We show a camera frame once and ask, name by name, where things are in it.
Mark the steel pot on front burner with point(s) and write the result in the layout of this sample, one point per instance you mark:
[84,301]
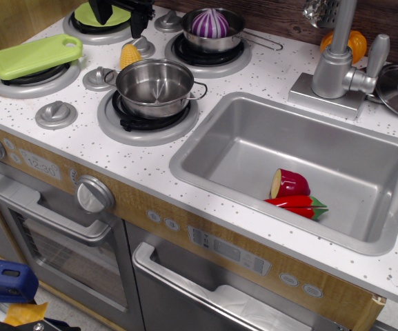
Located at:
[154,88]

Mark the stove burner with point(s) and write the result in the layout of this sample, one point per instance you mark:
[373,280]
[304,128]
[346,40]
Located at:
[42,89]
[117,34]
[109,122]
[208,65]

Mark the grey stove knob middle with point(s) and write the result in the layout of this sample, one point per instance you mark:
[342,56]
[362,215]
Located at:
[144,46]

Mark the grey stove knob left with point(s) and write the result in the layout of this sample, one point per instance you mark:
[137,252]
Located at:
[100,79]

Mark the green plastic cutting board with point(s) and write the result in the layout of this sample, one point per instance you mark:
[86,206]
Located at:
[42,54]

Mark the grey stove knob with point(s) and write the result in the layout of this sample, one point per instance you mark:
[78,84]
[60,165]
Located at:
[144,46]
[100,79]
[169,22]
[56,115]

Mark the front left stove burner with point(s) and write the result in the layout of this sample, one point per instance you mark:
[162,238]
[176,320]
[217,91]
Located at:
[42,89]

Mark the silver oven knob right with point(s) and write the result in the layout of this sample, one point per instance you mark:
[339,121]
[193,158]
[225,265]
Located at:
[92,195]

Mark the grey oven door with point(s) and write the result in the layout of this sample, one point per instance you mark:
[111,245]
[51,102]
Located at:
[84,257]

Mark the blue clamp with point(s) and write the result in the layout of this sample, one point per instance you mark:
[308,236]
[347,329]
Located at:
[18,283]

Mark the back left stove burner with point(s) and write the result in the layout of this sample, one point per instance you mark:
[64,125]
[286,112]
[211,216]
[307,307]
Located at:
[117,34]

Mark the purple toy eggplant half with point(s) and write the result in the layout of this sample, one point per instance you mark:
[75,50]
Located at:
[286,183]

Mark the orange toy bell pepper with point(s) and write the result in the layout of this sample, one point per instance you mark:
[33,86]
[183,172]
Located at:
[356,42]

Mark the green plastic plate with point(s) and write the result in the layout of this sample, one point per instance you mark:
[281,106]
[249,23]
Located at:
[85,15]

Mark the purple striped toy onion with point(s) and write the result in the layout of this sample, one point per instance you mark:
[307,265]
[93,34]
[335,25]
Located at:
[210,24]

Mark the steel slotted spoon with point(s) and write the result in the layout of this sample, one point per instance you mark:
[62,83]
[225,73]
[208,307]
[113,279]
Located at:
[321,13]

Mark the back right stove burner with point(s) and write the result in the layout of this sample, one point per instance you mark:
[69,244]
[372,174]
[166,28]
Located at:
[208,65]

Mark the grey stove knob front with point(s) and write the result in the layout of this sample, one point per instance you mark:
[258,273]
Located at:
[56,115]

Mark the grey dishwasher door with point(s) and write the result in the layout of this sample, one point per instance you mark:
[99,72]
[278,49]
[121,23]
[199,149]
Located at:
[179,290]

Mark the grey stove knob back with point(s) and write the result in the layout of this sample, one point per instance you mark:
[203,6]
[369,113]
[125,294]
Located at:
[169,22]

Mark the grey toy faucet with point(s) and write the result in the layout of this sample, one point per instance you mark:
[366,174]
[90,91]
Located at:
[337,87]

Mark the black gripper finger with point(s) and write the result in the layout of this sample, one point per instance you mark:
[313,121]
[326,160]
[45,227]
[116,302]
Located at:
[102,10]
[138,22]

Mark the red toy chili pepper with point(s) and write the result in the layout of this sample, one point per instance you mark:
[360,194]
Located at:
[305,206]

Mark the yellow toy corn cob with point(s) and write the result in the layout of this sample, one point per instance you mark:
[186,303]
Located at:
[129,55]

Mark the steel pan with long handle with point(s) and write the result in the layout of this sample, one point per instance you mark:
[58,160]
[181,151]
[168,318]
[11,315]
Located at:
[236,34]

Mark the front right stove burner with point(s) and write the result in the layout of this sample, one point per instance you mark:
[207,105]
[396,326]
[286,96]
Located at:
[109,122]

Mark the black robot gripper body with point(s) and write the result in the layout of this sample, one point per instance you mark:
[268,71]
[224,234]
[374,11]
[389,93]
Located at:
[132,4]

